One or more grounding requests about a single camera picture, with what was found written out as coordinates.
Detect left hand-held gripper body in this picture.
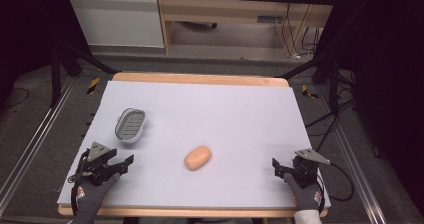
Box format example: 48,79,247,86
79,141,118,187

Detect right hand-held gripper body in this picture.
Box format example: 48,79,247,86
291,148,332,190

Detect grey soap dish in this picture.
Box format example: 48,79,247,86
114,107,148,144

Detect person's right hand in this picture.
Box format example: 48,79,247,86
283,172,324,212

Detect yellow black floor tape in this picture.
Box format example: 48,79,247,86
86,76,101,96
301,84,320,101

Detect white table mat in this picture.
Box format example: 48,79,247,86
56,80,332,209

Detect black metal stand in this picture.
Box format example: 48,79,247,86
49,40,118,109
274,50,348,113

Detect black curtain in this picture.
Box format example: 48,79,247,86
0,0,92,100
314,0,424,215

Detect white cabinet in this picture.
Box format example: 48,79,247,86
66,0,166,49

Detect wooden desk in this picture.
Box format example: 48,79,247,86
155,0,342,57

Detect right hand-held gripper cable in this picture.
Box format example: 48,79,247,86
315,162,355,215

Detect aluminium floor rail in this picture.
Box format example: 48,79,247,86
0,77,76,216
316,83,389,224

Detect black floor cables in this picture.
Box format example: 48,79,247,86
304,68,358,153

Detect cables under desk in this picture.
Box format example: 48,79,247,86
279,2,323,60

